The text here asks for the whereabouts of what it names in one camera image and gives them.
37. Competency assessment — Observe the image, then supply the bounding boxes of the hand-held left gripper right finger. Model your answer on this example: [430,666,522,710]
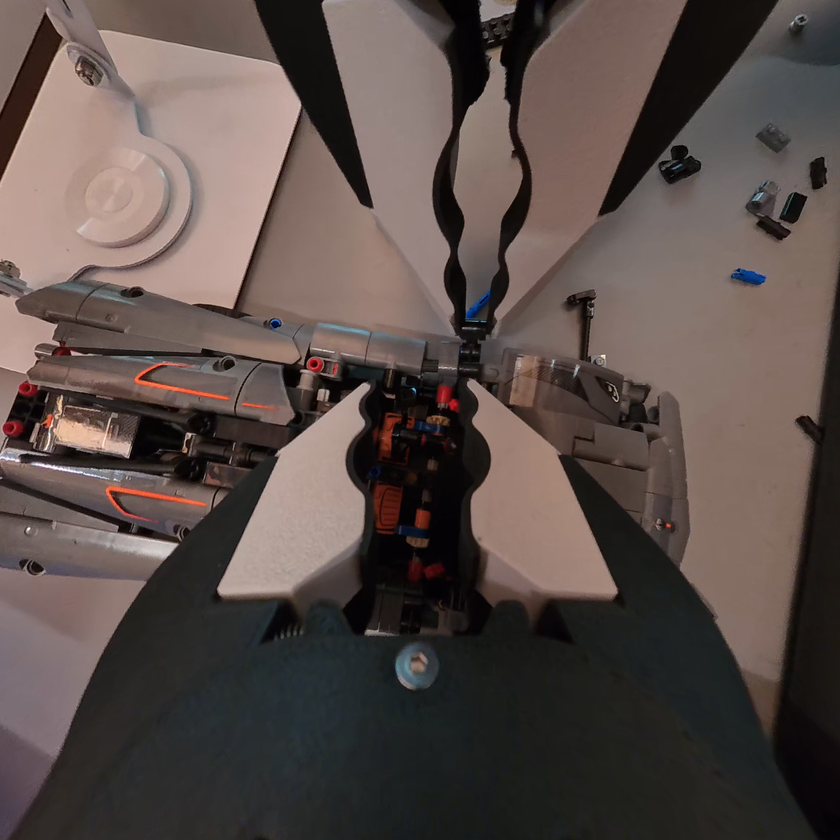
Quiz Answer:
[466,379,624,605]

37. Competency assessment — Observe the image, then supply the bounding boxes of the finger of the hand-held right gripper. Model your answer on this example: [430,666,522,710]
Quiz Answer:
[323,0,491,336]
[487,0,690,328]

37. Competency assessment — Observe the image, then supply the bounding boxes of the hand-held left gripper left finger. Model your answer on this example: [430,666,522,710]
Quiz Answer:
[217,382,374,614]

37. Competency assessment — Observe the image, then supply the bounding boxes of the grey lego car model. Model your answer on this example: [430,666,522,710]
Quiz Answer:
[0,279,691,634]

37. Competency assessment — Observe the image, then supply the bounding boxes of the dark grey lego connector assembly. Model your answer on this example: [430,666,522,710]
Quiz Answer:
[434,320,488,387]

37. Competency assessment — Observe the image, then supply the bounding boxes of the black lego connector cluster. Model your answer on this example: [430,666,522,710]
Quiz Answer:
[658,146,703,183]

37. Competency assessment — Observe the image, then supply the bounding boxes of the dark half-round lego plate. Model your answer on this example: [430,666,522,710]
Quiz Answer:
[481,8,519,46]

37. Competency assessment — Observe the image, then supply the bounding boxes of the black bent lego piece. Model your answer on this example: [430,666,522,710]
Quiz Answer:
[566,289,598,358]

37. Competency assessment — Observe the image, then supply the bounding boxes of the white book stand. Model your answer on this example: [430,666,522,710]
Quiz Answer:
[0,0,304,309]

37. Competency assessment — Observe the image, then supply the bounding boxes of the black dotted chair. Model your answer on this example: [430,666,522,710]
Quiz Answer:
[774,197,840,840]

